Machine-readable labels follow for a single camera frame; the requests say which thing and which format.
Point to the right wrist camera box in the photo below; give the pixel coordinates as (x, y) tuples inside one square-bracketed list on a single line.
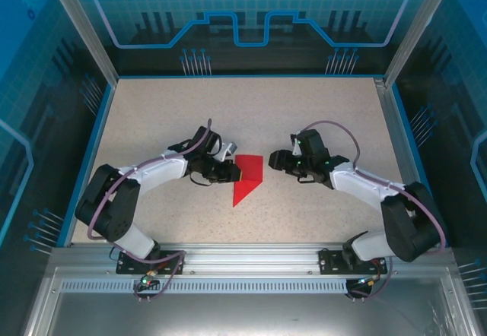
[(293, 141)]

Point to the red cloth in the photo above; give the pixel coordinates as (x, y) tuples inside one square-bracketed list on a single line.
[(249, 176)]

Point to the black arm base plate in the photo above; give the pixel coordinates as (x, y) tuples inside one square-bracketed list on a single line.
[(167, 262), (331, 262)]

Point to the aluminium side rail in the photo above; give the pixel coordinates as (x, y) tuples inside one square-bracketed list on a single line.
[(395, 130)]

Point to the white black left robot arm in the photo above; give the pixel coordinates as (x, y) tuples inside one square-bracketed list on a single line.
[(135, 241)]

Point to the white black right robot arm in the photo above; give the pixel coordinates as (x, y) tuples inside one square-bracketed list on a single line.
[(371, 245)]

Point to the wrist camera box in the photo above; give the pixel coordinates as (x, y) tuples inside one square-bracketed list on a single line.
[(293, 141), (227, 150)]

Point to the aluminium mounting rail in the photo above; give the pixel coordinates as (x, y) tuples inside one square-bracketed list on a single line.
[(251, 260)]

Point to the aluminium frame post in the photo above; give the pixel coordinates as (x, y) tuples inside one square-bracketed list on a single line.
[(83, 28), (418, 28)]

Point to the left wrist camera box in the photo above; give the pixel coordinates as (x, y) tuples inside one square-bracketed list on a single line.
[(227, 150)]

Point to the metal shelf panel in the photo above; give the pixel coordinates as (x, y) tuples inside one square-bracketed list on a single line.
[(243, 317)]

